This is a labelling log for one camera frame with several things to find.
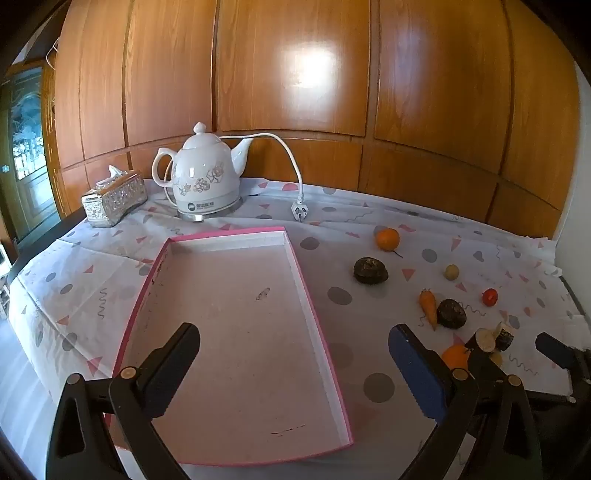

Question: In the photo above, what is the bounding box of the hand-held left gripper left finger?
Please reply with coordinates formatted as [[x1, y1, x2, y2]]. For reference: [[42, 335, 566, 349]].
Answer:
[[45, 322, 201, 480]]

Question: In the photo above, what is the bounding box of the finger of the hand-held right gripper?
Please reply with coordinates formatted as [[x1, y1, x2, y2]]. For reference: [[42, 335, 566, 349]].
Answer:
[[536, 331, 591, 385], [464, 340, 509, 380]]

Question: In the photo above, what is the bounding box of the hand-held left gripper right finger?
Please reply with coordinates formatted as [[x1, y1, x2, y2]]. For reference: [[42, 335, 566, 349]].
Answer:
[[388, 323, 543, 480]]

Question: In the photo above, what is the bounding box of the pale cut root piece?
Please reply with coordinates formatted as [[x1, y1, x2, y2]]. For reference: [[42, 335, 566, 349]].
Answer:
[[475, 328, 497, 354]]

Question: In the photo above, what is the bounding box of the dark-skinned cut root piece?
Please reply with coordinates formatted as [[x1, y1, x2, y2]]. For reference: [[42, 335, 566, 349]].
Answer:
[[494, 322, 515, 352]]

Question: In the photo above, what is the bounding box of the pink shallow tray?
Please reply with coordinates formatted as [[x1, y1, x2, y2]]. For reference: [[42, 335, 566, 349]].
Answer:
[[105, 227, 354, 467]]

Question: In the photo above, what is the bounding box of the dark brown round fruit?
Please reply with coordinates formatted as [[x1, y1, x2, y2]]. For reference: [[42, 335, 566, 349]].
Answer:
[[436, 299, 468, 329], [353, 257, 389, 284]]

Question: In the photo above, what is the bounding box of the small carrot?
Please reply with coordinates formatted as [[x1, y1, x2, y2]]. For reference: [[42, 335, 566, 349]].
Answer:
[[419, 289, 438, 331]]

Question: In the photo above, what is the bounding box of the white patterned tablecloth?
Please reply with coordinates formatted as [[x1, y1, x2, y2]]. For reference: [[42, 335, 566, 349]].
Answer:
[[9, 178, 583, 480]]

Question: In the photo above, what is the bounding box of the orange with stem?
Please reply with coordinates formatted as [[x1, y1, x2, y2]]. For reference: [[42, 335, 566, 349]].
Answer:
[[375, 228, 403, 259]]

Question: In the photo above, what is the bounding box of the silver patterned tissue box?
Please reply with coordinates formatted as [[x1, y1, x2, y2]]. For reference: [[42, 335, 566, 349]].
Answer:
[[82, 165, 148, 228]]

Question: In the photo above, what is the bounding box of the white floral ceramic kettle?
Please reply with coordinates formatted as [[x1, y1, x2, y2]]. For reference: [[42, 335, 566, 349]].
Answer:
[[152, 122, 254, 222]]

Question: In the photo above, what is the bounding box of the glazed wooden door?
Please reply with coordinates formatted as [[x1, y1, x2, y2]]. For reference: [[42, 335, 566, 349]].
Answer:
[[0, 65, 62, 243]]

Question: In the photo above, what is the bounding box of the white power cord with plug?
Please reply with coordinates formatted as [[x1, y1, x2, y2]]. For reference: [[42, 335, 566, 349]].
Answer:
[[219, 133, 311, 223]]

